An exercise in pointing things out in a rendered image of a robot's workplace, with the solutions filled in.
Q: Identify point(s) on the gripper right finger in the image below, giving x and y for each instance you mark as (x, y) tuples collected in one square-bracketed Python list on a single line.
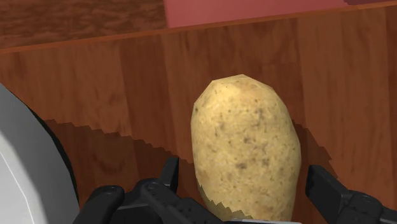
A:
[(350, 204)]

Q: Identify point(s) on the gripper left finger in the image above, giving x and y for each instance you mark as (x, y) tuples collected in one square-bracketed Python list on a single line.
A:
[(149, 204)]

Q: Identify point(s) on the yellow-brown potato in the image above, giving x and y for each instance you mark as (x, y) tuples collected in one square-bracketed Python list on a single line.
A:
[(245, 139)]

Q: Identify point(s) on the white rounded object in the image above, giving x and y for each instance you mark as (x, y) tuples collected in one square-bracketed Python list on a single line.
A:
[(24, 173)]

